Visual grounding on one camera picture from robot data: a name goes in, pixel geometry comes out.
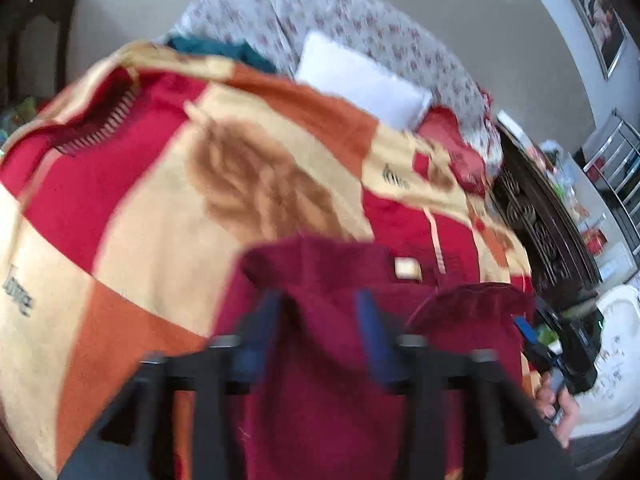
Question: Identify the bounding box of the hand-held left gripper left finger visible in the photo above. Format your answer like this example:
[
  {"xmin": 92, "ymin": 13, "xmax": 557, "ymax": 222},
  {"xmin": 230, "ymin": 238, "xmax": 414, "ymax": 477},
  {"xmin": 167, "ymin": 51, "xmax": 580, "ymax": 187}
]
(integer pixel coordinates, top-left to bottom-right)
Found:
[{"xmin": 57, "ymin": 287, "xmax": 283, "ymax": 480}]

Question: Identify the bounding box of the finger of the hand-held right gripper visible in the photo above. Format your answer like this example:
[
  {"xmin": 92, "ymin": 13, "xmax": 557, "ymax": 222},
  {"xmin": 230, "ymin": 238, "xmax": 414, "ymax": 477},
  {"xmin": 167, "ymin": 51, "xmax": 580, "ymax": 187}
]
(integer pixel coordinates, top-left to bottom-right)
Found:
[{"xmin": 512, "ymin": 316, "xmax": 545, "ymax": 350}]

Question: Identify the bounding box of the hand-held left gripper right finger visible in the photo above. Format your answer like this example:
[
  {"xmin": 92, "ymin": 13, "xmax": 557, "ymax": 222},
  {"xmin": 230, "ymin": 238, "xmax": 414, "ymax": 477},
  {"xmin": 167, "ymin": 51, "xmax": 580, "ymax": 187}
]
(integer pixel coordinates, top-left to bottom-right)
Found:
[{"xmin": 354, "ymin": 287, "xmax": 581, "ymax": 480}]

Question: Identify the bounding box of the maroon fleece hoodie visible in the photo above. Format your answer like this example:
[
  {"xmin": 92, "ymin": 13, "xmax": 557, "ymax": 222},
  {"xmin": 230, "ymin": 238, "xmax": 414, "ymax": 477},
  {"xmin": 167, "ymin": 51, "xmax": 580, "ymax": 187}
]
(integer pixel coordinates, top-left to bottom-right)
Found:
[{"xmin": 210, "ymin": 235, "xmax": 538, "ymax": 480}]

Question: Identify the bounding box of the person's right hand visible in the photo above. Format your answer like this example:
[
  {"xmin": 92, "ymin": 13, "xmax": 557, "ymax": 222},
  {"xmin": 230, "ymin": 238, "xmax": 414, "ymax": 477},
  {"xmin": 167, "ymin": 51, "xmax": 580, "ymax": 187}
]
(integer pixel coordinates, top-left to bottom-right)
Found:
[{"xmin": 535, "ymin": 370, "xmax": 581, "ymax": 451}]

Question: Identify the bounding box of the white floral cloth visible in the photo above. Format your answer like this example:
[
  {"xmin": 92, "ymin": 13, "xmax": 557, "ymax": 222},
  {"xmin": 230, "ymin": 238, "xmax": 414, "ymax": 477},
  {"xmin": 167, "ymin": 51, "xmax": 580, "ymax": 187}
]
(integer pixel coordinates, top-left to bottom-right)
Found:
[{"xmin": 570, "ymin": 285, "xmax": 640, "ymax": 436}]

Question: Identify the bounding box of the dark carved wooden headboard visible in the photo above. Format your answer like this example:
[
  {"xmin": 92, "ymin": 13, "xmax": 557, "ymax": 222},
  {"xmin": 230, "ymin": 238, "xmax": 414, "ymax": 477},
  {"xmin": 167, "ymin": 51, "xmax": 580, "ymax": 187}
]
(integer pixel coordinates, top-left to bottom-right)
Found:
[{"xmin": 492, "ymin": 120, "xmax": 603, "ymax": 306}]

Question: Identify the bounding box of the red packet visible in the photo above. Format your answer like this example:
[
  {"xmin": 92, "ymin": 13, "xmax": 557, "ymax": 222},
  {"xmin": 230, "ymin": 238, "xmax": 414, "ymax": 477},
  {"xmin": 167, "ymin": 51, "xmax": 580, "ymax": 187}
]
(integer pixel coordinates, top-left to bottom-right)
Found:
[{"xmin": 585, "ymin": 227, "xmax": 609, "ymax": 254}]

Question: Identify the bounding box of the red orange cream printed blanket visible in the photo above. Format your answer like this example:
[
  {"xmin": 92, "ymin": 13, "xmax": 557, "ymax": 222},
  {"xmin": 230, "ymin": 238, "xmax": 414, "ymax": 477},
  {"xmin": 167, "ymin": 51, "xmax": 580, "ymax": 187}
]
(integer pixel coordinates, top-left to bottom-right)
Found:
[{"xmin": 0, "ymin": 40, "xmax": 533, "ymax": 480}]

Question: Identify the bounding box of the metal rack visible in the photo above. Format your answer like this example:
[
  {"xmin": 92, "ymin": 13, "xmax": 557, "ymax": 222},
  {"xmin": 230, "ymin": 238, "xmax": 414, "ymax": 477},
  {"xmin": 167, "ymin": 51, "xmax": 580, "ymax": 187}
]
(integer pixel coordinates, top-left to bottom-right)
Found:
[{"xmin": 582, "ymin": 107, "xmax": 640, "ymax": 256}]

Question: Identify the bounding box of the red pillow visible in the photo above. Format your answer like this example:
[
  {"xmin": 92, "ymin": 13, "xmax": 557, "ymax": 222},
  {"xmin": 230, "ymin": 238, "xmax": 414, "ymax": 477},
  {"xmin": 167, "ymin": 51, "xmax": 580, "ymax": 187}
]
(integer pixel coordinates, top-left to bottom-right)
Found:
[{"xmin": 415, "ymin": 105, "xmax": 493, "ymax": 198}]

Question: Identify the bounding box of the white pillow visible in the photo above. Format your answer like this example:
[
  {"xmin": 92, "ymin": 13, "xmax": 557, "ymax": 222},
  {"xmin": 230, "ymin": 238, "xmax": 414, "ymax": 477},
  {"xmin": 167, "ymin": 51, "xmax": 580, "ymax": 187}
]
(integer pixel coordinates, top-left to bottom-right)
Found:
[{"xmin": 294, "ymin": 30, "xmax": 433, "ymax": 133}]

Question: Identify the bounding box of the teal cloth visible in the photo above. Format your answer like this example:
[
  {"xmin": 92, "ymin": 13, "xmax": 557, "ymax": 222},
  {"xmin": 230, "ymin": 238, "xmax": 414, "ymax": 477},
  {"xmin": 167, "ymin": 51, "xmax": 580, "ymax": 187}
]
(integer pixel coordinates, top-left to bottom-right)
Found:
[{"xmin": 165, "ymin": 34, "xmax": 278, "ymax": 75}]

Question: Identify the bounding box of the floral pillow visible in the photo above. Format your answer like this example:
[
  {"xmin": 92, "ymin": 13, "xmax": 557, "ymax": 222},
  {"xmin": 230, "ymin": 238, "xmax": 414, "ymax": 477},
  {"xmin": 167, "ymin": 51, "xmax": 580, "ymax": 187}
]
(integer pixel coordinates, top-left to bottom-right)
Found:
[
  {"xmin": 170, "ymin": 0, "xmax": 296, "ymax": 78},
  {"xmin": 272, "ymin": 0, "xmax": 503, "ymax": 181}
]

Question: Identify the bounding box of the dark wooden table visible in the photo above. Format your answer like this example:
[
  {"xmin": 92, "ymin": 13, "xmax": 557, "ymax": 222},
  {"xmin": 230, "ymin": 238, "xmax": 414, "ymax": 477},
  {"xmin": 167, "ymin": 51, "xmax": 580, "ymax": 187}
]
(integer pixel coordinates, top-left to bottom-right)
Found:
[{"xmin": 0, "ymin": 0, "xmax": 83, "ymax": 111}]

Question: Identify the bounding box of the framed wall picture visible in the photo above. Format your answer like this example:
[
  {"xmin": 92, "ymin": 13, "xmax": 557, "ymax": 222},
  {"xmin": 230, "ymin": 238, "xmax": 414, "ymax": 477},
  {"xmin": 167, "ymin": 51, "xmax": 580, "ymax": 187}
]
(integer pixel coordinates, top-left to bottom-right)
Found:
[{"xmin": 567, "ymin": 0, "xmax": 627, "ymax": 81}]

